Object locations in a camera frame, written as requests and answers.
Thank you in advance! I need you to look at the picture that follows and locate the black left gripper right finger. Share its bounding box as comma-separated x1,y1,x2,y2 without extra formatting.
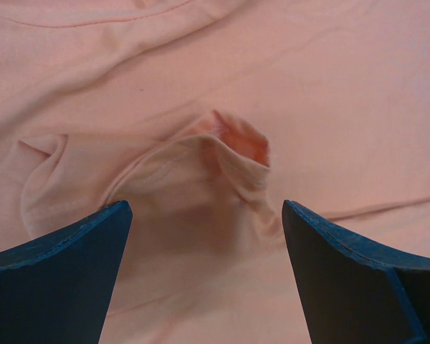
282,201,430,343

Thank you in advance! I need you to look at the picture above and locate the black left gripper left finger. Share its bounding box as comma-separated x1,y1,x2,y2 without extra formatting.
0,201,133,343

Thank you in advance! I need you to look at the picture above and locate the orange t shirt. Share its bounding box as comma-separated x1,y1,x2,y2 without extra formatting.
0,1,430,343

